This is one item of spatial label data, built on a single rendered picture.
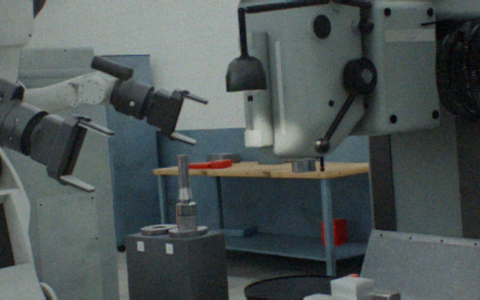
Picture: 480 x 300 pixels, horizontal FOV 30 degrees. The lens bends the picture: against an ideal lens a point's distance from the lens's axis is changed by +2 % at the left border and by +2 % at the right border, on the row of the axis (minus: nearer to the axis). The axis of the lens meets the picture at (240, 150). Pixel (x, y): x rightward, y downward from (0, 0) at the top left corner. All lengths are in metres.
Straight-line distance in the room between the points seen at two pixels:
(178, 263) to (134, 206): 7.08
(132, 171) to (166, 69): 1.13
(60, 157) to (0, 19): 0.44
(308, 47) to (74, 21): 9.15
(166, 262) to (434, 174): 0.63
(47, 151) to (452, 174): 0.87
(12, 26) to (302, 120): 0.69
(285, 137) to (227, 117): 6.83
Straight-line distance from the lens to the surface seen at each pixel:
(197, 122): 8.80
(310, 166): 1.69
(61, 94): 2.15
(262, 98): 1.61
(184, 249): 1.95
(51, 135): 1.58
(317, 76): 1.60
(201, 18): 8.69
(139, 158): 9.06
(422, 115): 1.79
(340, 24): 1.66
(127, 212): 9.00
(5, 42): 1.93
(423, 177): 1.99
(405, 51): 1.76
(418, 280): 1.98
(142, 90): 2.08
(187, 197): 2.00
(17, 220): 1.96
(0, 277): 1.90
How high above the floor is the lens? 1.42
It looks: 3 degrees down
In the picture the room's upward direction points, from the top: 4 degrees counter-clockwise
